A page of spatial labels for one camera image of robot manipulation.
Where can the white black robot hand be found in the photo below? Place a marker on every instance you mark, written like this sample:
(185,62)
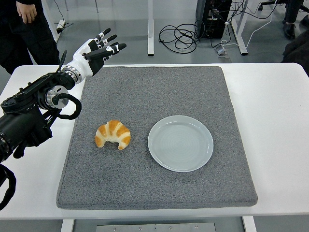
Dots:
(82,61)

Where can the golden croissant bread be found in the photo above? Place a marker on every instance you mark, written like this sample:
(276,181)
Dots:
(113,130)

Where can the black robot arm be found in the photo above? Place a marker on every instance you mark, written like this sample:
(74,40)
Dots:
(24,120)

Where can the pale grey round plate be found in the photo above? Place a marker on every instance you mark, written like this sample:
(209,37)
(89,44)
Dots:
(181,145)

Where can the grey metal plate with screws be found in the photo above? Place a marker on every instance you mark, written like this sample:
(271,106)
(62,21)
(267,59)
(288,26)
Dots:
(157,227)

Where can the white slanted desk leg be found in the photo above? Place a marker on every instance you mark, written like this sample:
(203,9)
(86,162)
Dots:
(55,33)

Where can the white power strip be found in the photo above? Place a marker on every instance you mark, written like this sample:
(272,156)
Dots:
(60,26)

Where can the person's hand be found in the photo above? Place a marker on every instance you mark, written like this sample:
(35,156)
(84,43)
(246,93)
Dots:
(27,12)

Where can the white straight desk leg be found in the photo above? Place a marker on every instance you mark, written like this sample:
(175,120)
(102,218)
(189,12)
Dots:
(150,29)

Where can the grey fabric mat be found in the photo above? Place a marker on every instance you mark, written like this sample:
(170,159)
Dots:
(157,96)

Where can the black computer tower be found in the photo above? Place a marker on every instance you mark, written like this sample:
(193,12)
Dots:
(214,26)

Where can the small grey floor adapter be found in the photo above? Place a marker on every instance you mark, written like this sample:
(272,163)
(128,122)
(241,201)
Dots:
(220,51)

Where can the white desk leg with foot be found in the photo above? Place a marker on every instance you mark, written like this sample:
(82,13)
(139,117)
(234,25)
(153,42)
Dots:
(242,48)

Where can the white table leg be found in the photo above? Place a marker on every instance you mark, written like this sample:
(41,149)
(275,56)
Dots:
(249,224)
(67,226)

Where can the black office chair base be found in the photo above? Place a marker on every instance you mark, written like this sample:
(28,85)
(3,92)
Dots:
(265,3)

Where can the seated person's leg and shoe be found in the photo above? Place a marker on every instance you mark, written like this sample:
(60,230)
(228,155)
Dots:
(289,30)

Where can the black bag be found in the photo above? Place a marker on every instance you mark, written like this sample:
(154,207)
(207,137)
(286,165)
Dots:
(297,50)

